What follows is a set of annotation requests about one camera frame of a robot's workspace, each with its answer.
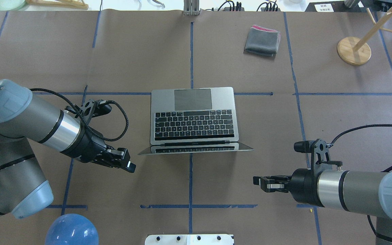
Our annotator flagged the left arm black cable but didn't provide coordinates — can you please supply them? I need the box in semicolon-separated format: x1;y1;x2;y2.
30;88;129;142

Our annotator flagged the round wooden stand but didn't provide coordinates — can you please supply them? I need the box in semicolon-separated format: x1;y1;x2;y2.
337;7;392;66

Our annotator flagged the folded grey cloth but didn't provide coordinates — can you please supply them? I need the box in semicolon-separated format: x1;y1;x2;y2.
244;25;280;57

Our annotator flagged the white label sign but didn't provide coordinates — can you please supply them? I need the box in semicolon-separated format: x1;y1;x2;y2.
314;3;334;13

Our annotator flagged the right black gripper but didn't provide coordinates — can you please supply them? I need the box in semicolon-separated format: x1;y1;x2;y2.
252;168;321;207

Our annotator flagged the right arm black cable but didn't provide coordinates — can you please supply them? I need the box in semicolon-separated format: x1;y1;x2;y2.
330;124;392;172

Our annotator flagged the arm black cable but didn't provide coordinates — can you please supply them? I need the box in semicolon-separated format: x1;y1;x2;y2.
330;124;392;172
30;88;129;142

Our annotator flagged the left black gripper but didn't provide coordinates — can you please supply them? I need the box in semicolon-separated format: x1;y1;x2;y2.
61;127;136;173

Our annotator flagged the metal bracket at edge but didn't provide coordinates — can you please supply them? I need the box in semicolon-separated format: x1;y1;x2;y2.
183;0;200;16

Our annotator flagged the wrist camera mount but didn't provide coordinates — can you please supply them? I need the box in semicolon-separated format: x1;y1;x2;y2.
75;99;112;123
294;138;343;173

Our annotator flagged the wooden triangle frame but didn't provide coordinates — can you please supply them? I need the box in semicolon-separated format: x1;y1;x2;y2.
25;0;89;10

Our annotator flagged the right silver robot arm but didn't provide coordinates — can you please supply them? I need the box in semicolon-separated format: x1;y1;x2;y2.
252;168;392;245

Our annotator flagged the green tape roll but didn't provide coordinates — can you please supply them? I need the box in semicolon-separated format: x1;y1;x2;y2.
0;0;26;11

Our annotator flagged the blue desk lamp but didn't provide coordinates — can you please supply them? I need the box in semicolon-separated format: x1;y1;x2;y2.
45;214;99;245

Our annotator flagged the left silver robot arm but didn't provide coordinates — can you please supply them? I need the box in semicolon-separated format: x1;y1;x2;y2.
0;79;136;219

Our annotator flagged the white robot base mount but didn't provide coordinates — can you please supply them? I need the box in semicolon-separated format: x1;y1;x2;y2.
145;234;235;245

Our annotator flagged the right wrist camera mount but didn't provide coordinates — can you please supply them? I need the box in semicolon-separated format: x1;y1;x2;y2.
294;138;343;173

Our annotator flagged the silver laptop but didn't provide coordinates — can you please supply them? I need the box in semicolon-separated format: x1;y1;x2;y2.
140;87;252;155

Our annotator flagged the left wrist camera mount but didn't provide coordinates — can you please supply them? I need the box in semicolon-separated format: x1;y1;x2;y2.
75;99;112;123

